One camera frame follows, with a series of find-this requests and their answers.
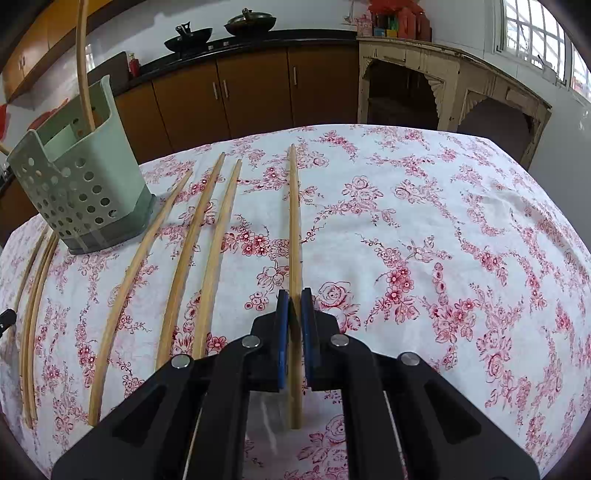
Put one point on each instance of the barred window with white frame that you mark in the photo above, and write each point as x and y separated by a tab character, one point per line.
531	32

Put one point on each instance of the worn white side table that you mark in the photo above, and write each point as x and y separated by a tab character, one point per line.
461	69

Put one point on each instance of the dark brown cutting board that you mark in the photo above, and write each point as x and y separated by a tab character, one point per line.
108	69

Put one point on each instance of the green perforated utensil holder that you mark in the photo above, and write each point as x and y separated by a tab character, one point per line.
78	198

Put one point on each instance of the red basin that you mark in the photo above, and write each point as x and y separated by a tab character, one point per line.
48	119

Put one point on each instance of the brown base cabinets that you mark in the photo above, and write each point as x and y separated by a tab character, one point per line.
258	92

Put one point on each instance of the red thermos flask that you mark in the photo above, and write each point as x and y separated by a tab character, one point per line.
424	26
406	25

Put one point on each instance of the black kitchen countertop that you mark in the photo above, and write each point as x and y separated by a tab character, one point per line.
277	38

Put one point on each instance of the brown upper cabinets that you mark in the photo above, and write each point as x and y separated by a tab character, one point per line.
37	41

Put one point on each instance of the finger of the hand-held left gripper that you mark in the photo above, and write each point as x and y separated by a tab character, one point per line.
5	319

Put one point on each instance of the pink bottle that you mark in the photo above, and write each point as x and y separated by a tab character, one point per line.
364	26

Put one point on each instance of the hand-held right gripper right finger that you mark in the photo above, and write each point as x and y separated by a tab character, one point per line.
308	341

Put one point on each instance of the red plastic bag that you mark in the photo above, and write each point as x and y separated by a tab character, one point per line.
395	5

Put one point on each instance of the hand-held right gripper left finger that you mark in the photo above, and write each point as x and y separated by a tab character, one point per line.
282	341

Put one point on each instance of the red floral tablecloth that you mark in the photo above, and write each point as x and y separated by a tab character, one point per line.
415	230

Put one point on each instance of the black wok with lid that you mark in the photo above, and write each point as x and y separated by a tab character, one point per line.
251	24

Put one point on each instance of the small red bottle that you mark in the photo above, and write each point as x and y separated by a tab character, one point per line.
134	67

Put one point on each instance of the colourful small boxes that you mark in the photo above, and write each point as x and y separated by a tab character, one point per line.
385	27

